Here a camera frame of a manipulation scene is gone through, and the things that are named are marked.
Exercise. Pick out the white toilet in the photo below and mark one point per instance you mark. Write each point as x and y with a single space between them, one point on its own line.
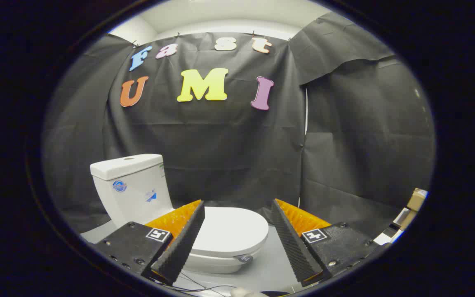
134 194

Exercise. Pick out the white toilet lid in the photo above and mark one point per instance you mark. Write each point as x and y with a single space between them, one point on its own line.
229 231

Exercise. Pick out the cardboard box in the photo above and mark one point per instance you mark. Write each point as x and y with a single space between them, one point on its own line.
417 199

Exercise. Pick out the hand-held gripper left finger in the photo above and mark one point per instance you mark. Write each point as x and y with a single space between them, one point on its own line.
179 247

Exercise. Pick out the black backdrop cloth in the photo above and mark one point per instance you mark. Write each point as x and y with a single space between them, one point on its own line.
221 144

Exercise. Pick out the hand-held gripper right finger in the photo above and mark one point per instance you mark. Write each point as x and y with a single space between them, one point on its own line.
295 247

